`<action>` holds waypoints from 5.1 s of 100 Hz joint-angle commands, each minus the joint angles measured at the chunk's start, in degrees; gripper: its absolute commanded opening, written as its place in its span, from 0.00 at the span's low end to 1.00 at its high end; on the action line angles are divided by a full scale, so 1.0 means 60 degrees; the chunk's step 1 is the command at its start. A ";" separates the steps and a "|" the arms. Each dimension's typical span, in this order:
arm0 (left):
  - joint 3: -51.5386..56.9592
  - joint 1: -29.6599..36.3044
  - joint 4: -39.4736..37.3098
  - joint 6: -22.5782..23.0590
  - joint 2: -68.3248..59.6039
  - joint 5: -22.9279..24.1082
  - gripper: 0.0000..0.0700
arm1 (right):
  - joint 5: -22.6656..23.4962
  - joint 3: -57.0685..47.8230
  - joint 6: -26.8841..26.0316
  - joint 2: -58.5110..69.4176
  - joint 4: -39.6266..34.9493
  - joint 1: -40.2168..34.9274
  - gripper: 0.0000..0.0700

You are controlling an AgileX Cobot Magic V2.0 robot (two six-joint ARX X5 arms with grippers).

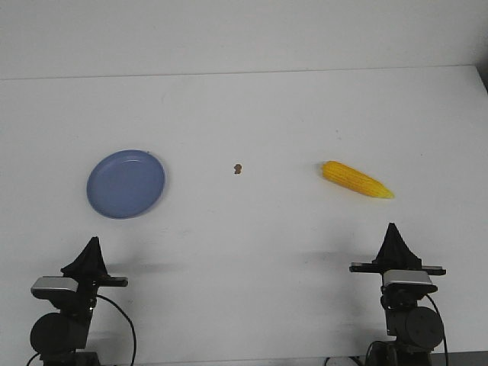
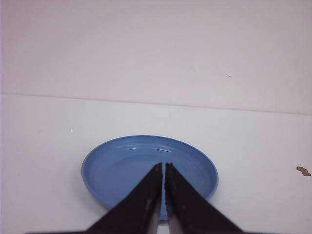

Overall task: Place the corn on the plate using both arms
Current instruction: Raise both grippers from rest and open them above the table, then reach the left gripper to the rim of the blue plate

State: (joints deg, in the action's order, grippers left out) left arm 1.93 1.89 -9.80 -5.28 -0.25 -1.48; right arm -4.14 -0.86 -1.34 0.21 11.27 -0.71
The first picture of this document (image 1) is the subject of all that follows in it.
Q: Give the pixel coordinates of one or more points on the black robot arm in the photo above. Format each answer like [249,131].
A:
[412,318]
[60,338]

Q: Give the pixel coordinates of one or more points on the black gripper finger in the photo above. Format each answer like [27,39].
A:
[403,256]
[86,263]
[385,254]
[101,267]

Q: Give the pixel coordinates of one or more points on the yellow corn cob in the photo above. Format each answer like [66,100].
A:
[354,180]

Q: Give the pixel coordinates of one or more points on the blue round plate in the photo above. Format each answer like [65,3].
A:
[126,184]

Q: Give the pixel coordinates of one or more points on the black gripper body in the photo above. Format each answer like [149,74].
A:
[374,268]
[88,286]

